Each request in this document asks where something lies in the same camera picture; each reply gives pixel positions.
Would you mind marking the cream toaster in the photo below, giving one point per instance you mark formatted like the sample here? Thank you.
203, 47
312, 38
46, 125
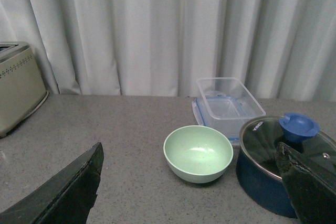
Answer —
22, 87

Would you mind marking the white curtain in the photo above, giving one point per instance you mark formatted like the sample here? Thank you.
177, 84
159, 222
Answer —
276, 48

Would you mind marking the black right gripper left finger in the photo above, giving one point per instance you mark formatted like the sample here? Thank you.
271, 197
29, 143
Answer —
65, 198

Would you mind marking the clear plastic container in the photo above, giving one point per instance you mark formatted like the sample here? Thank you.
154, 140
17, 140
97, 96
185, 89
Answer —
248, 107

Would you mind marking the glass pot lid blue knob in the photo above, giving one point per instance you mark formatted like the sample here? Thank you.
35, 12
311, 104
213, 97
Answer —
259, 139

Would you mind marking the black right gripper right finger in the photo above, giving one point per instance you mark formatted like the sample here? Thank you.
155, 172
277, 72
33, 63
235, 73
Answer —
310, 186

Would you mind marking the blue rimmed container lid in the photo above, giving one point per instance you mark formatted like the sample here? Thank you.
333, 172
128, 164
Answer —
222, 116

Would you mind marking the dark blue pot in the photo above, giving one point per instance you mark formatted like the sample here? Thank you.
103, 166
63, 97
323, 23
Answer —
263, 189

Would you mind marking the green bowl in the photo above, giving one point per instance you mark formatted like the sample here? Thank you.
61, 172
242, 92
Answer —
198, 154

